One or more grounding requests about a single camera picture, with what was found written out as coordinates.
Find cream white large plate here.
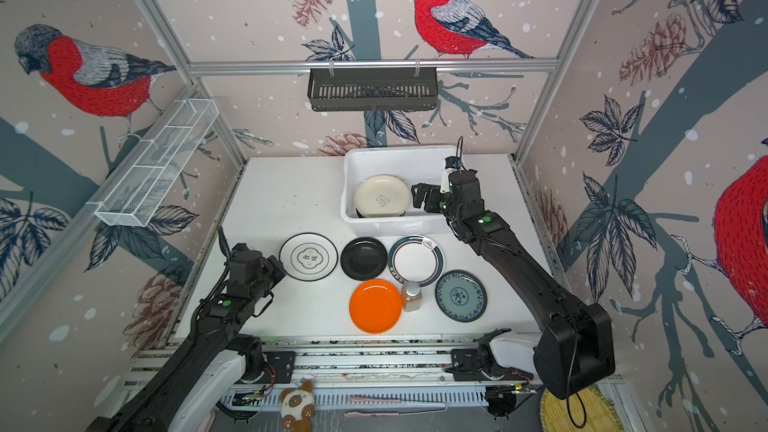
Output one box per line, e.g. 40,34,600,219
354,175,411,218

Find white plate with black emblem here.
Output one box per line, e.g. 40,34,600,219
279,232,339,282

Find orange plate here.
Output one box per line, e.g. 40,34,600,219
349,279,402,334

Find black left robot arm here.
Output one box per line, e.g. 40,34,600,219
87,243,285,431

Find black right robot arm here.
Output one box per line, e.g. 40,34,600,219
411,170,615,400

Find white plastic bin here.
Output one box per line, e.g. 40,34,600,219
341,145,454,237

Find green rimmed white plate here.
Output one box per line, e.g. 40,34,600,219
388,235,445,287

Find teal patterned plate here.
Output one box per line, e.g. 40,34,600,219
435,270,488,323

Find small amber glass jar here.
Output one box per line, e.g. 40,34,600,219
400,281,423,312

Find black hanging basket shelf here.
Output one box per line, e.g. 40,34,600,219
307,67,438,112

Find brown white plush toy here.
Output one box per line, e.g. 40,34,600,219
279,380,315,432

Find pink tweezers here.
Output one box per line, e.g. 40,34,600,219
344,396,448,418

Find yellow woven bamboo tray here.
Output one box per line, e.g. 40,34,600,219
539,387,624,432

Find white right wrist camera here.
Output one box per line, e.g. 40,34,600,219
440,155,463,194

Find aluminium rail base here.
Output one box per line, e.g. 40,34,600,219
128,333,625,412

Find white wire mesh shelf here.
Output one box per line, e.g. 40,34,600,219
95,98,219,227

